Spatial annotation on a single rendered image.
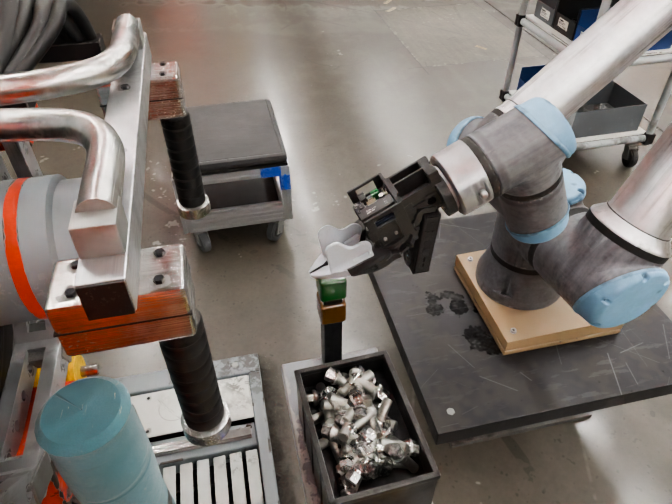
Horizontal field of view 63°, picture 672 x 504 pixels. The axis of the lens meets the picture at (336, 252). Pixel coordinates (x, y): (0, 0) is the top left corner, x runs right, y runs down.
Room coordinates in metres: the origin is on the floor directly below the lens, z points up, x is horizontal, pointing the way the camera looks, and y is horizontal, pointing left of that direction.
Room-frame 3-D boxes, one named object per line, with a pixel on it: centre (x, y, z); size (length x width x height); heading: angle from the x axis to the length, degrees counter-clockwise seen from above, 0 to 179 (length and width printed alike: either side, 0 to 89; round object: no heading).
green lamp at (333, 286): (0.58, 0.01, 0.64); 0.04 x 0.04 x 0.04; 13
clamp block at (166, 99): (0.60, 0.22, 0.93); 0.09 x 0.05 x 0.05; 103
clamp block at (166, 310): (0.27, 0.15, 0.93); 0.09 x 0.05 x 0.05; 103
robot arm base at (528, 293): (0.89, -0.41, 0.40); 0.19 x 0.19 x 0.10
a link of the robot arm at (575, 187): (0.88, -0.41, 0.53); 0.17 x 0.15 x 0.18; 22
